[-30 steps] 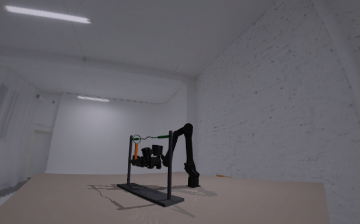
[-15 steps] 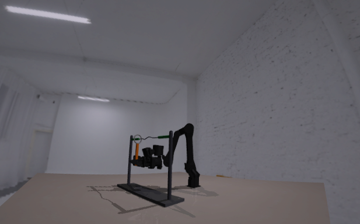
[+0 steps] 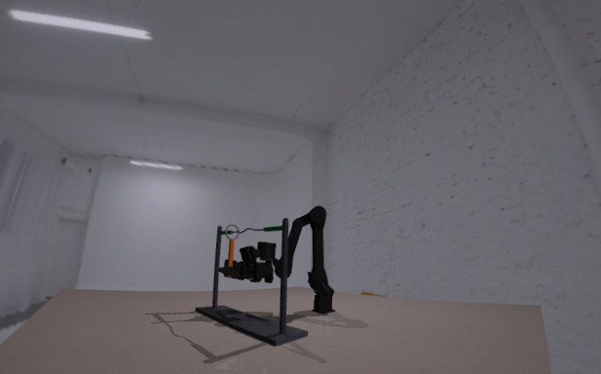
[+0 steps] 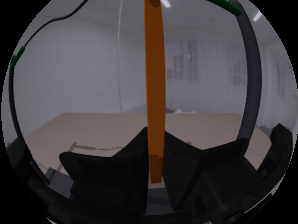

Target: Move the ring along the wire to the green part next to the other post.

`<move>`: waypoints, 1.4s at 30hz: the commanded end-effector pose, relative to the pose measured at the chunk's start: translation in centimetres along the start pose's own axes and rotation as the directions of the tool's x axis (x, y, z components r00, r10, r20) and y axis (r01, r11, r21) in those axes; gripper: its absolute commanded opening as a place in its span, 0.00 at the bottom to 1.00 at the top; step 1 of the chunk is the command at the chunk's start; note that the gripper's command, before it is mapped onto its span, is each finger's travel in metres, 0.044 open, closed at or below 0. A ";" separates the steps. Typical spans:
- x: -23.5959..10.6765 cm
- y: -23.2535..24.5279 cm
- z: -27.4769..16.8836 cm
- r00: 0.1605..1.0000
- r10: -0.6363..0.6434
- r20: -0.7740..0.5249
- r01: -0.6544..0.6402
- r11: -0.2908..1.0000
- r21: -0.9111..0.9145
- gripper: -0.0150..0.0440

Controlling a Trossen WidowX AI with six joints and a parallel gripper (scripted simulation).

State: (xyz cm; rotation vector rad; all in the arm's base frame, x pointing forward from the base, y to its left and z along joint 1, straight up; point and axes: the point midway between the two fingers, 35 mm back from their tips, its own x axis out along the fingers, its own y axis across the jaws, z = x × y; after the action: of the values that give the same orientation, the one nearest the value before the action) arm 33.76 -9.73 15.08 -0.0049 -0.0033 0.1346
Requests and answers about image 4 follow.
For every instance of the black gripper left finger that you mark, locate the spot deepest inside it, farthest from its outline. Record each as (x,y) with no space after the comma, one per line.
(127,169)

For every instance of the dark grey two-post stand with wire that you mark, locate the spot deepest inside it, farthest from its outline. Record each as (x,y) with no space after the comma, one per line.
(158,201)

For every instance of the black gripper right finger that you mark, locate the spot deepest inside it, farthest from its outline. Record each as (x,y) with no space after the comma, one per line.
(184,165)

